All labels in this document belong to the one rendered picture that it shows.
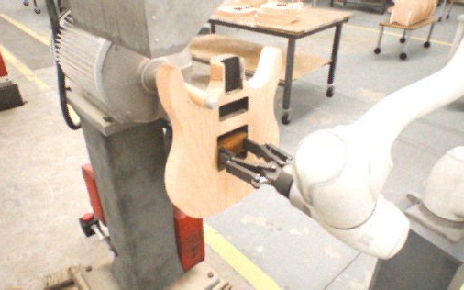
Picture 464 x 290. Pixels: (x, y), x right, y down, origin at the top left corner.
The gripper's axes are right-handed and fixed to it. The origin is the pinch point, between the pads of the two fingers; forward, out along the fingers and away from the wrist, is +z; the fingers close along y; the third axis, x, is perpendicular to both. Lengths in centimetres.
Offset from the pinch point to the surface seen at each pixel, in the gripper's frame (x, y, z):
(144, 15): 34.2, -25.3, -9.1
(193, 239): -62, 9, 33
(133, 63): 19.3, -14.2, 19.0
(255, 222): -107, 73, 57
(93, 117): 2.4, -20.1, 34.5
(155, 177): -25.5, -3.7, 35.2
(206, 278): -80, 10, 27
